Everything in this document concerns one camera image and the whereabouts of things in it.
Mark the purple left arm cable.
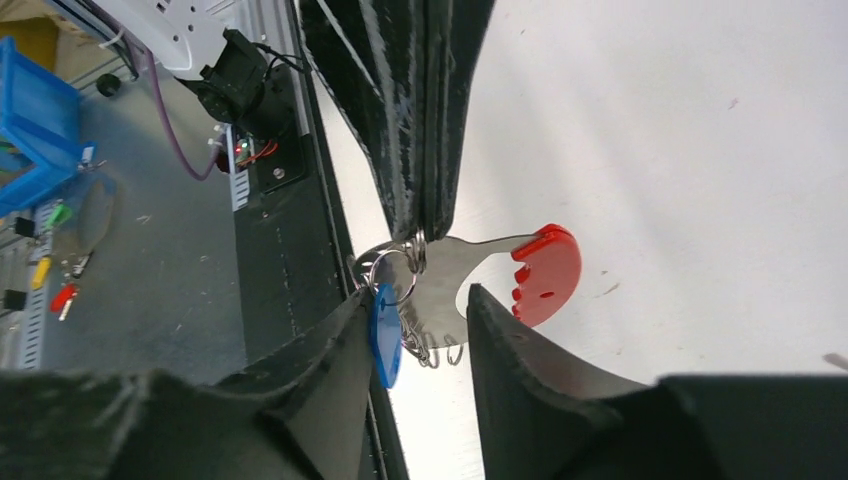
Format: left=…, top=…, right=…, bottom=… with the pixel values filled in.
left=142, top=49, right=223, bottom=183

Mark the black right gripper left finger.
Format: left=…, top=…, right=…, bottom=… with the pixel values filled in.
left=1, top=290, right=374, bottom=479

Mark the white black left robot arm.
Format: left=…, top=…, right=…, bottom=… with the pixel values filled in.
left=81, top=1, right=494, bottom=242

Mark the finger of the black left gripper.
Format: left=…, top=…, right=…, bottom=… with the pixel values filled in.
left=423, top=0, right=495, bottom=242
left=298, top=0, right=424, bottom=241

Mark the blue plastic bin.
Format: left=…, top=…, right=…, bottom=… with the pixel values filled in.
left=1, top=36, right=96, bottom=216

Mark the blue key tag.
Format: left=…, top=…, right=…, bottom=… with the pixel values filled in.
left=368, top=247, right=418, bottom=389

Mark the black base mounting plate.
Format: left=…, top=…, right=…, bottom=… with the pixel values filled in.
left=234, top=74, right=408, bottom=479

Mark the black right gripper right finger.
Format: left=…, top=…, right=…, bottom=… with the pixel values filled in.
left=467, top=284, right=847, bottom=479

